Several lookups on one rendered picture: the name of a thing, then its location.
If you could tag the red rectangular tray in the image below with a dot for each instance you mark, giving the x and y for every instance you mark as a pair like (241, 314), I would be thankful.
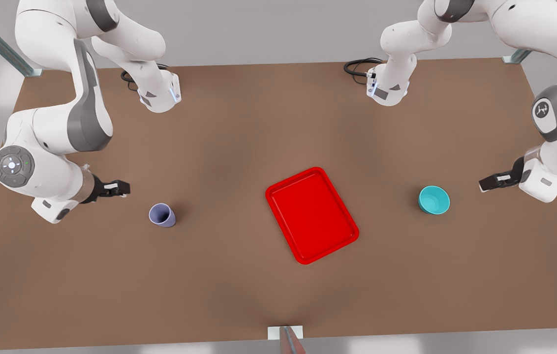
(312, 215)

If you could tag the lavender cup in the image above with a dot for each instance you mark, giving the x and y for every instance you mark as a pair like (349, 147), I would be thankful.
(162, 215)

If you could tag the teal bowl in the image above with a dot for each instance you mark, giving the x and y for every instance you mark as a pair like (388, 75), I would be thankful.
(434, 200)

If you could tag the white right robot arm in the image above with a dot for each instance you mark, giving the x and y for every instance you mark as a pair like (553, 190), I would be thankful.
(52, 123)

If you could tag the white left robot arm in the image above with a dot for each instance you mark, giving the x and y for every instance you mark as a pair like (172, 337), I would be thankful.
(549, 34)

